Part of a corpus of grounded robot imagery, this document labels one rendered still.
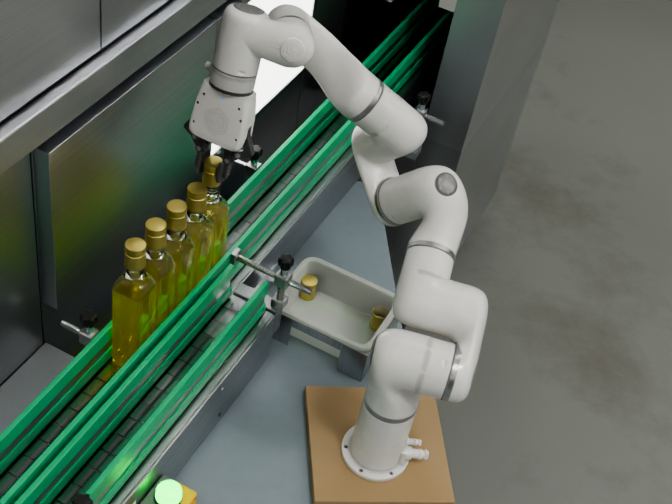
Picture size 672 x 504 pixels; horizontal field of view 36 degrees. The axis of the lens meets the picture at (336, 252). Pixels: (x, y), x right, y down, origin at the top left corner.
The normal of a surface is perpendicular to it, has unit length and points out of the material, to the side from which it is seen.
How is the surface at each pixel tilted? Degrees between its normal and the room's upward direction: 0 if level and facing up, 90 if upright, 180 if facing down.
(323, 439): 0
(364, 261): 0
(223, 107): 73
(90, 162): 90
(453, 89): 90
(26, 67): 90
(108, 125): 90
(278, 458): 0
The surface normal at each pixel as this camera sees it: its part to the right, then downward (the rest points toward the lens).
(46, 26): 0.88, 0.41
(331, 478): 0.15, -0.71
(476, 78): -0.45, 0.57
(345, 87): -0.66, -0.32
